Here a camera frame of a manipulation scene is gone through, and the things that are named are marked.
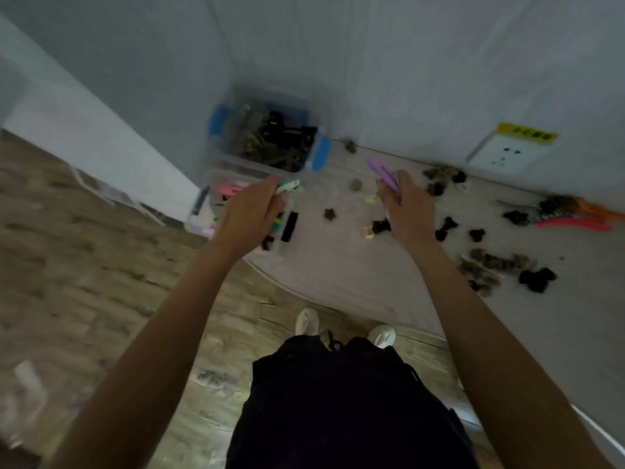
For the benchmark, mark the long purple hair clip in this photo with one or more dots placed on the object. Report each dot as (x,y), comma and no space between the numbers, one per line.
(378,168)

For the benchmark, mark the bundle of long pastel clips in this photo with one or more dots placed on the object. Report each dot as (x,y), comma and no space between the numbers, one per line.
(227,189)

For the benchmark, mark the white metal frame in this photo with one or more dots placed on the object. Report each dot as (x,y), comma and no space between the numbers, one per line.
(122,195)

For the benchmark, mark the small dark hair claws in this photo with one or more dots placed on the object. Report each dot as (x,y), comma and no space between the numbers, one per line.
(273,139)

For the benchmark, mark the person's right forearm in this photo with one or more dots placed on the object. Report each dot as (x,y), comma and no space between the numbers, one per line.
(508,385)

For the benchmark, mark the clear box black latches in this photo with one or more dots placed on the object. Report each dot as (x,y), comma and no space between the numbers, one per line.
(289,225)

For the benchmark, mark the person's right hand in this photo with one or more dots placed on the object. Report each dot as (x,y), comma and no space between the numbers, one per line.
(412,214)

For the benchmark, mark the white shoe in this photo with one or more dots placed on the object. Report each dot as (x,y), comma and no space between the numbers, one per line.
(306,321)
(382,334)

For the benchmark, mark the pile of assorted hair clips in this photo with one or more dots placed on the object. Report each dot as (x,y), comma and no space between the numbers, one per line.
(537,279)

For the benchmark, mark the yellow warning sticker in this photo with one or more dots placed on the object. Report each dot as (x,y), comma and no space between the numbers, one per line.
(527,131)

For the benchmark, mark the person's left hand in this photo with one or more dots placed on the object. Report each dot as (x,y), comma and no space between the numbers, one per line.
(249,214)

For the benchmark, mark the long coral hair clip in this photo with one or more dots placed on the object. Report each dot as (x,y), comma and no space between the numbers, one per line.
(576,223)

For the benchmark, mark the clear box blue latches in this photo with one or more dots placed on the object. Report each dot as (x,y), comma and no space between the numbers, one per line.
(321,152)

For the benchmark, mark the person's black clothing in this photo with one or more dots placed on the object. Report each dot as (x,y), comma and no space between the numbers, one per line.
(351,415)

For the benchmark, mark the person's left forearm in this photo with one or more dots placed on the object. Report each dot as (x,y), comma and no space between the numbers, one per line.
(161,361)

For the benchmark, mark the white wall socket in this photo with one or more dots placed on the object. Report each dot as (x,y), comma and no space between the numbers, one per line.
(503,153)

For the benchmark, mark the pale mint hair clip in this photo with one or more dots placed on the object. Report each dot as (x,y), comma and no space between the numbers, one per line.
(289,186)

